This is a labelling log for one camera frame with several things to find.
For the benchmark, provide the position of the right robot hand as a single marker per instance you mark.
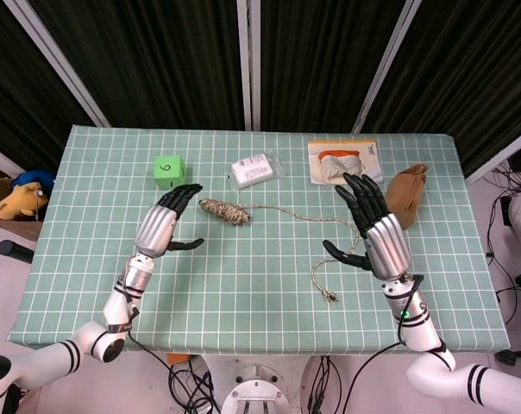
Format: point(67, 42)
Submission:
point(387, 246)

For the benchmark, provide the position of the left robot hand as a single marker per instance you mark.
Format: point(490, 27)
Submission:
point(155, 226)

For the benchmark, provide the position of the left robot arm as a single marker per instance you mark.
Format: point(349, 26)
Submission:
point(118, 302)

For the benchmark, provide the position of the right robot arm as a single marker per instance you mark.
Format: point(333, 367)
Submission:
point(416, 323)

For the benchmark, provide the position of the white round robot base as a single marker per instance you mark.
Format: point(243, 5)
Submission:
point(254, 392)

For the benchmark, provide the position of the brown paper bag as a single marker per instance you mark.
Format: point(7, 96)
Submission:
point(405, 198)

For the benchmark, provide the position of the green number cube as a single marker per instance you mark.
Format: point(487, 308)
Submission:
point(167, 170)

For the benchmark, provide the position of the white orange crumpled package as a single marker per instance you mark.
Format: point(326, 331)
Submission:
point(338, 166)

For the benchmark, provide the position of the paper booklet stack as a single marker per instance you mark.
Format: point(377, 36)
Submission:
point(368, 151)

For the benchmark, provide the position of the green checked tablecloth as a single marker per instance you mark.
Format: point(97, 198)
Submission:
point(243, 280)

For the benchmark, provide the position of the white packet in clear plastic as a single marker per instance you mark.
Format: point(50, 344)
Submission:
point(252, 170)

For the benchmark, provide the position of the blue plush toy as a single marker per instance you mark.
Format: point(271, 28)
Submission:
point(32, 177)

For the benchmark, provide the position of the orange object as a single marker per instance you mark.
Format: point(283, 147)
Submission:
point(177, 359)

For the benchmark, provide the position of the yellow plush toy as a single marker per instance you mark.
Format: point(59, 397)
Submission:
point(19, 202)

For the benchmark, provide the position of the black cylinder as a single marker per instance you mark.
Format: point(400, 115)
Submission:
point(14, 251)

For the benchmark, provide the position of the cardboard box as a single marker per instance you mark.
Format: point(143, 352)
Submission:
point(10, 228)

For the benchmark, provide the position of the black pleated curtain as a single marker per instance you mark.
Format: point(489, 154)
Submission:
point(14, 86)
point(157, 60)
point(472, 69)
point(321, 60)

